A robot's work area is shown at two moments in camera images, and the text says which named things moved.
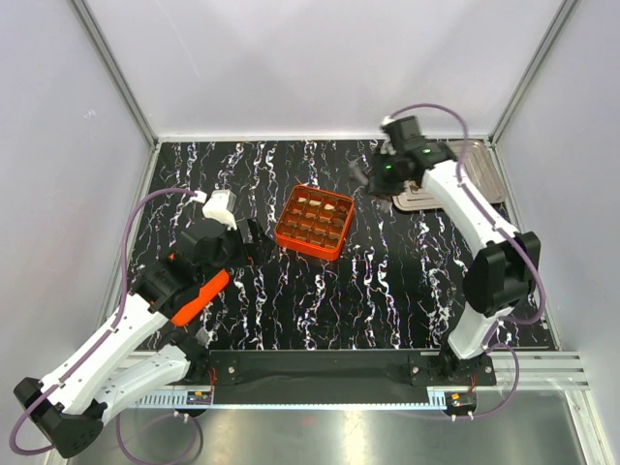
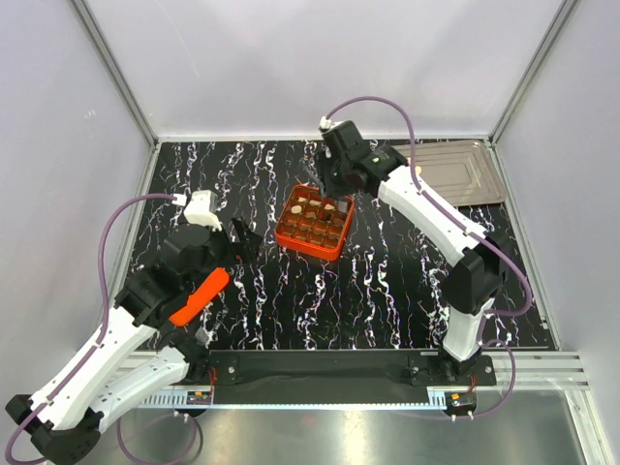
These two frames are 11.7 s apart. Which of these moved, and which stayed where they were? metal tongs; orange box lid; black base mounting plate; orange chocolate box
Moved: metal tongs
Stayed: orange box lid; orange chocolate box; black base mounting plate
